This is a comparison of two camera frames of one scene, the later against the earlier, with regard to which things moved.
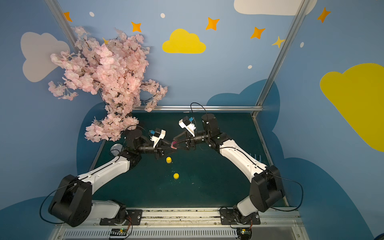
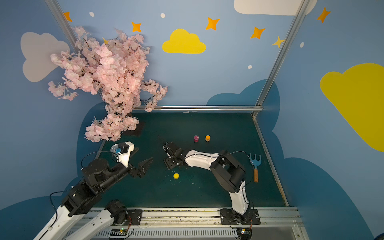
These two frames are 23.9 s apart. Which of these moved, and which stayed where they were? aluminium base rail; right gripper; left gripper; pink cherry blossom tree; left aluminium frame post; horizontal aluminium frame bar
Moved: left gripper; right gripper
Stayed: aluminium base rail; left aluminium frame post; pink cherry blossom tree; horizontal aluminium frame bar
